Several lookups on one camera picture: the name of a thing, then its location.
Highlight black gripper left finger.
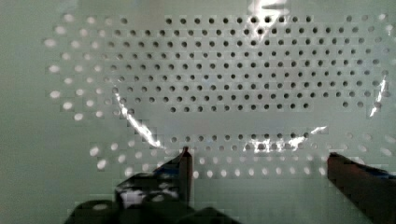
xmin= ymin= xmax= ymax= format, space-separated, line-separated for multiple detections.
xmin=64 ymin=146 xmax=194 ymax=224

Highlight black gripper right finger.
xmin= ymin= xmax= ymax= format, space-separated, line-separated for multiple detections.
xmin=327 ymin=152 xmax=396 ymax=224

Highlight green oval plastic strainer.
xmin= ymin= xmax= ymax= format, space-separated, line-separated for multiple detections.
xmin=1 ymin=0 xmax=395 ymax=224

